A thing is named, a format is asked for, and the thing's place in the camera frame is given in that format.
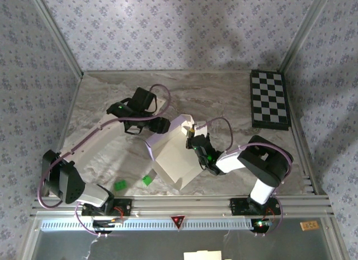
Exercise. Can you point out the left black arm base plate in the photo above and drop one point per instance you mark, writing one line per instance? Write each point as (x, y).
(126, 208)

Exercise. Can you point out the left black electronics board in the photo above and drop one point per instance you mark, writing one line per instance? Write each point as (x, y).
(103, 223)

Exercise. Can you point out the right aluminium frame post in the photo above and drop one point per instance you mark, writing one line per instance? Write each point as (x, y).
(305, 30)

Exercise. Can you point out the aluminium frame post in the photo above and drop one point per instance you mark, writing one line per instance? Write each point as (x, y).
(58, 36)
(305, 30)

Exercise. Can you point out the right black electronics board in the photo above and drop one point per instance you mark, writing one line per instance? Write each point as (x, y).
(261, 226)

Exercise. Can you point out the thin aluminium rail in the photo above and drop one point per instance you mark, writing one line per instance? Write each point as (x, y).
(173, 72)

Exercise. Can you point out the small green toy brick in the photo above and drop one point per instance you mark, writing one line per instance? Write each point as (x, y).
(147, 180)

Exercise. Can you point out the red black triangle marker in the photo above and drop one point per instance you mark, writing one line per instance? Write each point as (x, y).
(178, 221)

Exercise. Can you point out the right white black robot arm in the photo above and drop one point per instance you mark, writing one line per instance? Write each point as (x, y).
(263, 162)

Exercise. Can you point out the large green toy brick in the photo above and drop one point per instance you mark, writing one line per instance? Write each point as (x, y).
(120, 185)

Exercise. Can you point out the black grey checkerboard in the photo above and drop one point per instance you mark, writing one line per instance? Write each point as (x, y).
(268, 95)

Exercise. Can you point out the orange label tag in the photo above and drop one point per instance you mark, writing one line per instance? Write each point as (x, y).
(309, 225)

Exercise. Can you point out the wide ribbed aluminium rail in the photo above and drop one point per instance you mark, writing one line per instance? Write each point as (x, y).
(179, 205)

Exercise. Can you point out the white lilac paper box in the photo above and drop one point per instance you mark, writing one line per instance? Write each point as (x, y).
(173, 159)

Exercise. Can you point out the aluminium side rail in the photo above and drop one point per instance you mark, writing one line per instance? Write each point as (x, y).
(298, 109)
(73, 103)

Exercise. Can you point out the cream flat cardboard sheet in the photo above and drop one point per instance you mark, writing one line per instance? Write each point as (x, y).
(201, 255)

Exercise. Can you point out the left aluminium frame post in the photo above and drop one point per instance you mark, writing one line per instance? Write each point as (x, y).
(58, 36)

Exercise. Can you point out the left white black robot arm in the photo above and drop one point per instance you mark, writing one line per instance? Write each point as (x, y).
(92, 139)

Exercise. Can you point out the black electronics board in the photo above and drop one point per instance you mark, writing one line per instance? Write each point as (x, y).
(103, 223)
(261, 226)

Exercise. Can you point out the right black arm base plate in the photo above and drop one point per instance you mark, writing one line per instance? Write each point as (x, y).
(237, 207)

